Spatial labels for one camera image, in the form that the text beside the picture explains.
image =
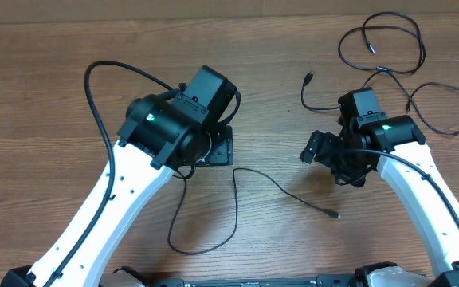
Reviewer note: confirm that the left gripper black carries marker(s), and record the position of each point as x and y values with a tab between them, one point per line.
222	152

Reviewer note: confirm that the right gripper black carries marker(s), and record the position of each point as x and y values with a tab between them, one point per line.
311	147

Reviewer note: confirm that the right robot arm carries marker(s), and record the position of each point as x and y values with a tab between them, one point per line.
396	148

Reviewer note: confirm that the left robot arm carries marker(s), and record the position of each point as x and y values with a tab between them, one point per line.
181	127

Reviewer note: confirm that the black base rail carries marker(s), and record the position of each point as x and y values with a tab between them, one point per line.
253	282

